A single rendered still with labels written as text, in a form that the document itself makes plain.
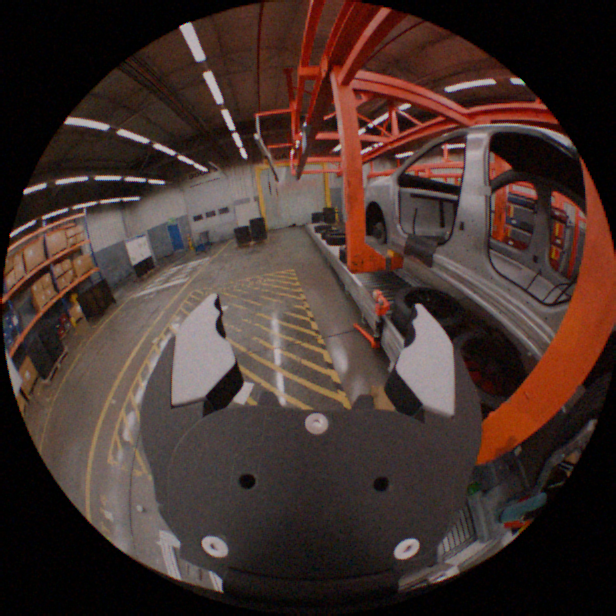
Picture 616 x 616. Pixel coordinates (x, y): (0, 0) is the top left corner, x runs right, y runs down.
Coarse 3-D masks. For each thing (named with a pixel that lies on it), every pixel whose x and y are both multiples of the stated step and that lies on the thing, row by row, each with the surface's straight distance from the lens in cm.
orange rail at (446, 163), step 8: (448, 160) 886; (416, 168) 988; (424, 168) 950; (432, 168) 926; (440, 168) 908; (368, 176) 1354; (376, 176) 1278; (424, 176) 1254; (512, 184) 975; (568, 200) 911
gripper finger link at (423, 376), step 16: (416, 304) 12; (416, 320) 11; (432, 320) 11; (416, 336) 9; (432, 336) 10; (400, 352) 8; (416, 352) 8; (432, 352) 9; (448, 352) 9; (400, 368) 7; (416, 368) 8; (432, 368) 8; (448, 368) 9; (400, 384) 7; (416, 384) 7; (432, 384) 8; (448, 384) 8; (400, 400) 8; (416, 400) 7; (432, 400) 7; (448, 400) 8; (448, 416) 7
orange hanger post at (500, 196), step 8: (496, 160) 397; (496, 168) 394; (504, 168) 397; (496, 192) 386; (504, 192) 387; (496, 200) 385; (504, 200) 386; (496, 208) 383; (504, 208) 387; (496, 216) 382; (504, 216) 389; (496, 224) 381; (496, 232) 380
